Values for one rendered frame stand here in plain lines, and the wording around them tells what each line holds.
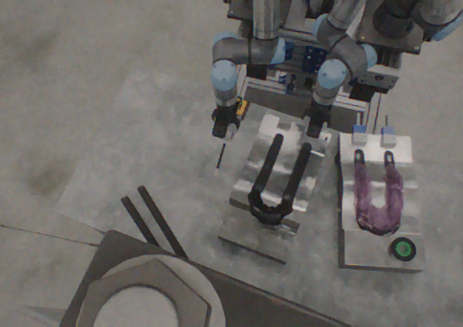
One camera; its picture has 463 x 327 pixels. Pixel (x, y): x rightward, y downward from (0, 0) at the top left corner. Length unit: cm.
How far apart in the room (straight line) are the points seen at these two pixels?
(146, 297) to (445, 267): 148
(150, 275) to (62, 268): 227
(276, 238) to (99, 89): 176
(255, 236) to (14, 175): 174
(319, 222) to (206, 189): 44
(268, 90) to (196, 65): 60
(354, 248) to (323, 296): 21
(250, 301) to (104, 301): 11
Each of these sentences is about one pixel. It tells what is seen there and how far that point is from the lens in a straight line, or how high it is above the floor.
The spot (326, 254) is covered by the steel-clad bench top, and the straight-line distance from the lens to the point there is 159.
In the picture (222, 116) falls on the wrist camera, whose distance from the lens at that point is 140.
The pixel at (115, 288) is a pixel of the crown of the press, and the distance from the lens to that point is 32.
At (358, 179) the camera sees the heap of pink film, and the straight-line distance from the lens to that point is 157.
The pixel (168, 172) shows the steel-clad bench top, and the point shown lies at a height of 80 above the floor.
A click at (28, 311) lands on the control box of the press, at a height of 146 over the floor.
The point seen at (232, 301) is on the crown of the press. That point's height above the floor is 201.
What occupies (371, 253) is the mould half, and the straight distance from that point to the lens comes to 151.
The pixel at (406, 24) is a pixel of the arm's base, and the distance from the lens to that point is 169.
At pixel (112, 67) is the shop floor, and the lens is 297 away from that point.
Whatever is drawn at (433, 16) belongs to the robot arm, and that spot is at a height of 127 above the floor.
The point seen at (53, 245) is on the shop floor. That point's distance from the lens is 263.
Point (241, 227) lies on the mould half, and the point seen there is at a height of 86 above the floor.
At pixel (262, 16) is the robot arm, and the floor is 137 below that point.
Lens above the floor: 235
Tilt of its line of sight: 70 degrees down
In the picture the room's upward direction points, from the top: 7 degrees counter-clockwise
